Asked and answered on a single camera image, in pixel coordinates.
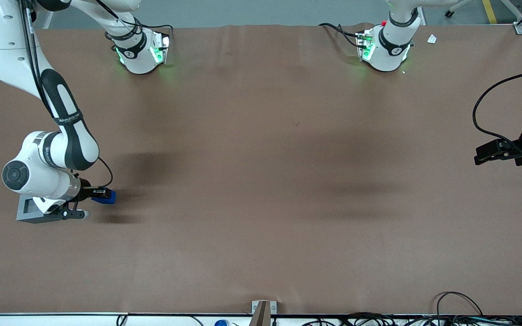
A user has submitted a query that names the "brown paper table cover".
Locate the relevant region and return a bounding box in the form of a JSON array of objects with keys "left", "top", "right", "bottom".
[{"left": 0, "top": 23, "right": 522, "bottom": 316}]

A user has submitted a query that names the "gray square hollow base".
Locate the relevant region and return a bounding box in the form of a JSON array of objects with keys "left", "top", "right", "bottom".
[{"left": 16, "top": 195, "right": 69, "bottom": 224}]

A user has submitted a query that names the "white leg with caster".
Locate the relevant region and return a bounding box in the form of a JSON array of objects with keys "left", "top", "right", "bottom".
[{"left": 444, "top": 0, "right": 475, "bottom": 19}]

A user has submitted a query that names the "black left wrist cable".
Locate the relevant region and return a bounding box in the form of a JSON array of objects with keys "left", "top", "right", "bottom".
[{"left": 472, "top": 68, "right": 522, "bottom": 152}]

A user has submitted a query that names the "black base cable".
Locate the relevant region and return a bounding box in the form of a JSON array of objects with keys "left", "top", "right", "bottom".
[
  {"left": 319, "top": 23, "right": 367, "bottom": 48},
  {"left": 96, "top": 0, "right": 174, "bottom": 43}
]

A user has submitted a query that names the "black arched cable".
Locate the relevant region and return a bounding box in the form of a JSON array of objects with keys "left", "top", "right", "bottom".
[{"left": 436, "top": 292, "right": 484, "bottom": 317}]

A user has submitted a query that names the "black left base cable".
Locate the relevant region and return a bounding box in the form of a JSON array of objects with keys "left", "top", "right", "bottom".
[{"left": 319, "top": 23, "right": 367, "bottom": 48}]

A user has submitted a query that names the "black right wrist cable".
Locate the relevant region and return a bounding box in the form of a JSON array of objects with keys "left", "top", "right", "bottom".
[{"left": 19, "top": 0, "right": 114, "bottom": 191}]

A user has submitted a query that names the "black right base cable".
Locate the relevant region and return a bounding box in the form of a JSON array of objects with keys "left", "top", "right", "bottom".
[{"left": 96, "top": 0, "right": 174, "bottom": 43}]

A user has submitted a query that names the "gray metal bracket with post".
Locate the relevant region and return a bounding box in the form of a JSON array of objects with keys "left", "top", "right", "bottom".
[{"left": 251, "top": 300, "right": 278, "bottom": 326}]

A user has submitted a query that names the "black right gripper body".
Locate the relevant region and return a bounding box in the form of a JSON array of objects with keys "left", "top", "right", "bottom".
[{"left": 78, "top": 179, "right": 93, "bottom": 203}]

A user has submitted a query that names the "black cable tangle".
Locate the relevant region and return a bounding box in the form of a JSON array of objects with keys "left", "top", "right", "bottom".
[{"left": 301, "top": 312, "right": 522, "bottom": 326}]

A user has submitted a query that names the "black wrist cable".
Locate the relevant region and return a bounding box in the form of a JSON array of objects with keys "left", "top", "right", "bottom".
[
  {"left": 19, "top": 0, "right": 114, "bottom": 191},
  {"left": 472, "top": 68, "right": 522, "bottom": 152}
]

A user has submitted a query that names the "blue plastic part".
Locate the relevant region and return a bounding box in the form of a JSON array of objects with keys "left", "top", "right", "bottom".
[{"left": 92, "top": 189, "right": 117, "bottom": 205}]

